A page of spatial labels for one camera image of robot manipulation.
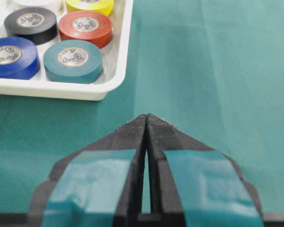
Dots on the white tape roll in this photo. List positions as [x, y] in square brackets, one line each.
[53, 5]

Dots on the green tape roll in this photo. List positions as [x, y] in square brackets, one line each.
[73, 61]

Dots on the black tape roll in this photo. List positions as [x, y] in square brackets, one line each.
[36, 24]

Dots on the yellow tape roll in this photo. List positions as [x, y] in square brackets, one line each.
[102, 6]

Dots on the red tape roll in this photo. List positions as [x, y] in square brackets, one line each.
[88, 26]

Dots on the white plastic tray case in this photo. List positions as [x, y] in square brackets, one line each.
[112, 76]

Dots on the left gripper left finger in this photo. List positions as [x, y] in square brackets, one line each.
[99, 185]

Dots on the green table cloth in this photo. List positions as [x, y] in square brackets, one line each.
[212, 68]

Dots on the blue tape roll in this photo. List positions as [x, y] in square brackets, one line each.
[18, 58]

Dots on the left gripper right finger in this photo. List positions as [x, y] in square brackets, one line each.
[192, 185]

